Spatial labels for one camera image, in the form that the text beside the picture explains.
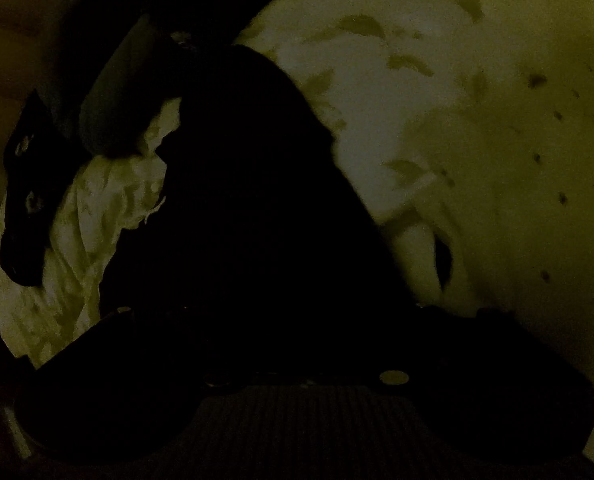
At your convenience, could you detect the yellow leaf print blanket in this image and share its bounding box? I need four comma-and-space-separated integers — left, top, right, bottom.
0, 0, 594, 371

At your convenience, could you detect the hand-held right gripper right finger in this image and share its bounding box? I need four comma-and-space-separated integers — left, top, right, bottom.
372, 302, 524, 391

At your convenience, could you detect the dotted yellow bed sheet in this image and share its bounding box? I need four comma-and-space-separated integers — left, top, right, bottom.
407, 35, 594, 468

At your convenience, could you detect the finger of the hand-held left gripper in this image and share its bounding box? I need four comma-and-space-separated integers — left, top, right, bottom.
0, 89, 86, 289

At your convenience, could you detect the black garment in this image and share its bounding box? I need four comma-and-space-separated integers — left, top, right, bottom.
97, 42, 428, 376

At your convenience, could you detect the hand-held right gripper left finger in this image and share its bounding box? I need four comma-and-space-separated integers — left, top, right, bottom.
92, 305, 238, 391

